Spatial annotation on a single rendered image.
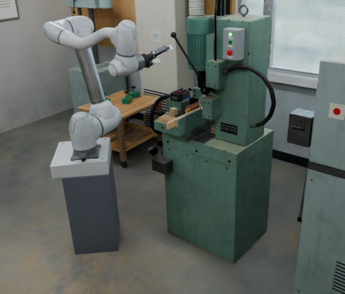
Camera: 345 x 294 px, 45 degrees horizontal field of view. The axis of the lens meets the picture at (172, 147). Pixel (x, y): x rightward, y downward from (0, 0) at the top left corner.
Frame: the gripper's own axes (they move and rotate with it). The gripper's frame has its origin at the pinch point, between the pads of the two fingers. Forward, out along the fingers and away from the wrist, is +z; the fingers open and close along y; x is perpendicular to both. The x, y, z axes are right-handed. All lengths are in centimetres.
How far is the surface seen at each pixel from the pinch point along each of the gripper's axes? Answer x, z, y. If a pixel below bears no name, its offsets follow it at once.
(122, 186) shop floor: -47, 27, -148
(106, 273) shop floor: -94, -56, -92
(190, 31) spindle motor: 4.0, 15.4, 12.7
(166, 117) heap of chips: -30.0, -2.6, -24.5
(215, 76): -28.6, 4.7, 19.1
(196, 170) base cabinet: -68, 2, -31
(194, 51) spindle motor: -6.6, 15.7, 7.6
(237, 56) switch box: -27.4, 6.9, 36.3
